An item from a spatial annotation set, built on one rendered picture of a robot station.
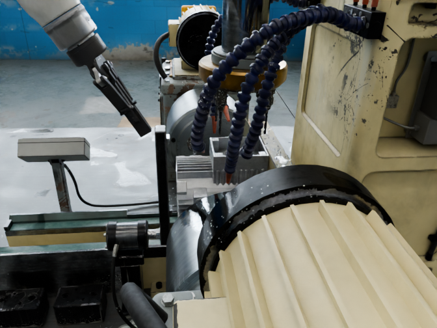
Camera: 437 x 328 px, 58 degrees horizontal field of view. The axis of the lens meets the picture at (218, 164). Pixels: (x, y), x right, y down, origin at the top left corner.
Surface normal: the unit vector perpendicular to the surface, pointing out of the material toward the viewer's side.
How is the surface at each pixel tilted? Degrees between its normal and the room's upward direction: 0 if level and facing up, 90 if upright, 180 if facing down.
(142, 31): 90
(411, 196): 90
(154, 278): 90
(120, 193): 0
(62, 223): 0
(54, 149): 50
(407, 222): 90
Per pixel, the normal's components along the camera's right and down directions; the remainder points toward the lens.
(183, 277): -0.75, -0.54
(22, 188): 0.03, -0.88
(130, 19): 0.08, 0.48
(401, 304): 0.25, -0.86
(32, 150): 0.11, -0.21
